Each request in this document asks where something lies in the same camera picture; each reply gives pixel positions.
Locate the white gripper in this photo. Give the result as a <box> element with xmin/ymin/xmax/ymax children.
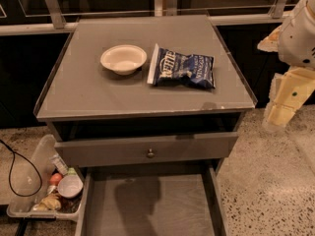
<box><xmin>262</xmin><ymin>66</ymin><xmax>315</xmax><ymax>133</ymax></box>

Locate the blue chip bag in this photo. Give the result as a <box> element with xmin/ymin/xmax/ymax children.
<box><xmin>147</xmin><ymin>45</ymin><xmax>215</xmax><ymax>89</ymax></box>

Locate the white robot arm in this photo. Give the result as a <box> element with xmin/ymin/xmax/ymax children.
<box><xmin>257</xmin><ymin>0</ymin><xmax>315</xmax><ymax>132</ymax></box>

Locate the grey drawer cabinet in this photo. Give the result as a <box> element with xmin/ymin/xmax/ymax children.
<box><xmin>32</xmin><ymin>14</ymin><xmax>259</xmax><ymax>236</ymax></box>

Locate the round metal drawer knob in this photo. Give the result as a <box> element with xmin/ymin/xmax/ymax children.
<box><xmin>147</xmin><ymin>148</ymin><xmax>156</xmax><ymax>158</ymax></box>

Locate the middle grey drawer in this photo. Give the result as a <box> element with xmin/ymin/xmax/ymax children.
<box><xmin>75</xmin><ymin>163</ymin><xmax>231</xmax><ymax>236</ymax></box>

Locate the grey drawer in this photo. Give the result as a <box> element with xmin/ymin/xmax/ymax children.
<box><xmin>75</xmin><ymin>163</ymin><xmax>231</xmax><ymax>236</ymax></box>
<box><xmin>55</xmin><ymin>132</ymin><xmax>238</xmax><ymax>167</ymax></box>

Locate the top grey drawer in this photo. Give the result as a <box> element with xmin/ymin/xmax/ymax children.
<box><xmin>55</xmin><ymin>132</ymin><xmax>238</xmax><ymax>167</ymax></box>

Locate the white paper bowl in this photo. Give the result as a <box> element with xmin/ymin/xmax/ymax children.
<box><xmin>100</xmin><ymin>45</ymin><xmax>147</xmax><ymax>76</ymax></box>

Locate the small white bowl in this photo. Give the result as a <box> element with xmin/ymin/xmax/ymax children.
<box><xmin>57</xmin><ymin>175</ymin><xmax>83</xmax><ymax>199</ymax></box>

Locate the white tube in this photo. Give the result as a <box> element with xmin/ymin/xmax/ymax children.
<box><xmin>49</xmin><ymin>154</ymin><xmax>68</xmax><ymax>176</ymax></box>

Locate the red apple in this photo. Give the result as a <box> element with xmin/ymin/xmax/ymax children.
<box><xmin>49</xmin><ymin>173</ymin><xmax>63</xmax><ymax>186</ymax></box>

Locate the yellow crumpled wrapper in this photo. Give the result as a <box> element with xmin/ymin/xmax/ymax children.
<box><xmin>32</xmin><ymin>194</ymin><xmax>62</xmax><ymax>211</ymax></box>

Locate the clear plastic bin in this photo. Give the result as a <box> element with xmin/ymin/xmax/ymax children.
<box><xmin>7</xmin><ymin>135</ymin><xmax>84</xmax><ymax>221</ymax></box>

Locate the metal window rail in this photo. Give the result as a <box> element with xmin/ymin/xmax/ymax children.
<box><xmin>0</xmin><ymin>0</ymin><xmax>297</xmax><ymax>35</ymax></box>

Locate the black cable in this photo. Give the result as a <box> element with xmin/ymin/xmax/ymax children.
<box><xmin>0</xmin><ymin>139</ymin><xmax>43</xmax><ymax>198</ymax></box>

